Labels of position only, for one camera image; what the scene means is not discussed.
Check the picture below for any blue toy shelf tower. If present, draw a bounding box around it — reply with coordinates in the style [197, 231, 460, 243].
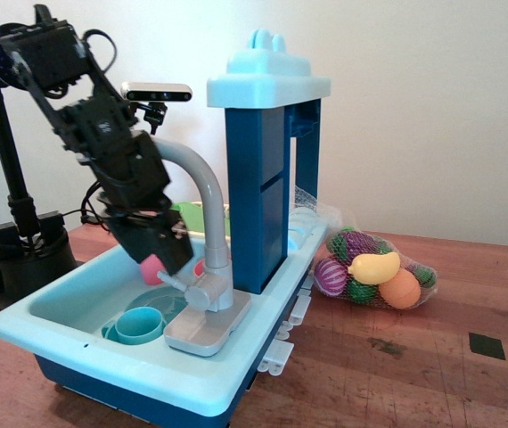
[207, 29, 332, 294]

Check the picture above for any silver depth camera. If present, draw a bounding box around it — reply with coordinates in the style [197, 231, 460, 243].
[120, 82, 193, 102]

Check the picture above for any teal plastic plate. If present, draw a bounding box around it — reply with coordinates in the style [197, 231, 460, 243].
[126, 286, 187, 325]

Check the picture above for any pink plastic cup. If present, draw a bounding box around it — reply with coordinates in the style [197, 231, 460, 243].
[139, 254, 166, 286]
[193, 258, 205, 278]

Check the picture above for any mesh bag of toy food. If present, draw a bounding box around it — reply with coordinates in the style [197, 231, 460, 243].
[289, 187, 438, 310]

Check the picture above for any black tape square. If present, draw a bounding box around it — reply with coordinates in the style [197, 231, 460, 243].
[468, 332, 505, 360]

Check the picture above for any purple striped toy vegetable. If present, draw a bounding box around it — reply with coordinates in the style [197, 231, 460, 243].
[315, 259, 348, 297]

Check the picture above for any white plastic clip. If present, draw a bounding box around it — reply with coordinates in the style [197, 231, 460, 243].
[275, 294, 311, 341]
[258, 340, 294, 376]

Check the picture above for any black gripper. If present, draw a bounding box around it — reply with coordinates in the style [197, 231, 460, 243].
[79, 132, 193, 275]

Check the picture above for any blue toy sink basin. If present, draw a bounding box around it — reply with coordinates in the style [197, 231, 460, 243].
[0, 209, 327, 427]

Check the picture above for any teal plastic cup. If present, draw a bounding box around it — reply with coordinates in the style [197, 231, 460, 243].
[102, 307, 165, 345]

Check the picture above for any black cable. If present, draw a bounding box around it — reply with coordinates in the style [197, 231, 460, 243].
[64, 182, 112, 235]

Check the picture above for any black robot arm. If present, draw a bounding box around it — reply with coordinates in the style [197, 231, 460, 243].
[0, 4, 193, 310]

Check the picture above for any grey toy faucet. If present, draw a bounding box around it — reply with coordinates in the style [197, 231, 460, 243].
[152, 137, 251, 357]

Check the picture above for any green plastic cutting board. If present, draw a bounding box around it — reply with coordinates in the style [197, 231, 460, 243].
[172, 202, 231, 236]

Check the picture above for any yellow toy mango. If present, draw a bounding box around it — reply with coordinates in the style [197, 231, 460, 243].
[348, 252, 401, 285]

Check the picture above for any grey faucet lever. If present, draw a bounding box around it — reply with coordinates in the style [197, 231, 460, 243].
[157, 271, 189, 292]

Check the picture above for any orange toy fruit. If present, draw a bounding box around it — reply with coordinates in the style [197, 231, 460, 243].
[379, 268, 421, 309]

